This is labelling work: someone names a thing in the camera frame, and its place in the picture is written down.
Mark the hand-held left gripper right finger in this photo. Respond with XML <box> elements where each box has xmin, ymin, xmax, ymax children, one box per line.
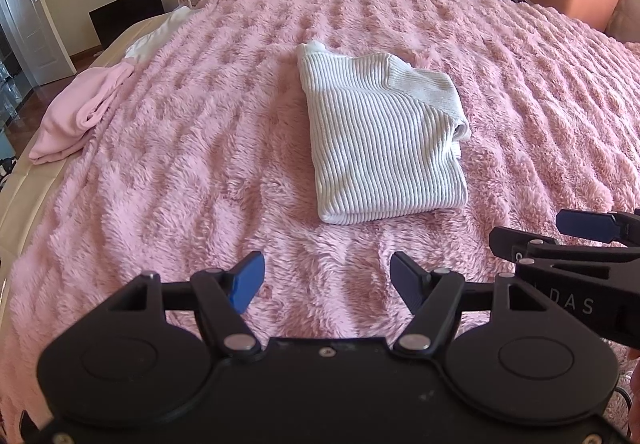
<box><xmin>390</xmin><ymin>251</ymin><xmax>550</xmax><ymax>360</ymax></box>

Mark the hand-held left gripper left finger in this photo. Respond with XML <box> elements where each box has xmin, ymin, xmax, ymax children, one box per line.
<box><xmin>107</xmin><ymin>251</ymin><xmax>266</xmax><ymax>360</ymax></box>

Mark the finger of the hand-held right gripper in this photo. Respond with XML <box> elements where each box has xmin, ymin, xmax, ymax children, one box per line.
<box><xmin>489</xmin><ymin>226</ymin><xmax>602</xmax><ymax>269</ymax></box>
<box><xmin>556</xmin><ymin>209</ymin><xmax>640</xmax><ymax>245</ymax></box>

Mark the white cable-knit sweater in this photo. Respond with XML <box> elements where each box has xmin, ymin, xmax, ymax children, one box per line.
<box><xmin>296</xmin><ymin>42</ymin><xmax>472</xmax><ymax>225</ymax></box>

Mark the pink fluffy blanket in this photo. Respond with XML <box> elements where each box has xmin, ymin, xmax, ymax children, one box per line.
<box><xmin>7</xmin><ymin>0</ymin><xmax>640</xmax><ymax>425</ymax></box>

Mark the beige bed mattress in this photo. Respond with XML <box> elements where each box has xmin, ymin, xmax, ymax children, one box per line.
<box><xmin>0</xmin><ymin>14</ymin><xmax>176</xmax><ymax>249</ymax></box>

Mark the pink folded garment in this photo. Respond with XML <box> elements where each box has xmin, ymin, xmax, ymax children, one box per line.
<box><xmin>28</xmin><ymin>61</ymin><xmax>136</xmax><ymax>165</ymax></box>

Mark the black flat panel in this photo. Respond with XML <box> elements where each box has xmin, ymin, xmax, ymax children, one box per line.
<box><xmin>88</xmin><ymin>0</ymin><xmax>166</xmax><ymax>47</ymax></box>

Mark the white door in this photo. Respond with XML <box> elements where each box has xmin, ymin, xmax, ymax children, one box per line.
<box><xmin>0</xmin><ymin>0</ymin><xmax>76</xmax><ymax>87</ymax></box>

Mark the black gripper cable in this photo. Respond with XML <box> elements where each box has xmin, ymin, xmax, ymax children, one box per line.
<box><xmin>614</xmin><ymin>385</ymin><xmax>635</xmax><ymax>432</ymax></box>

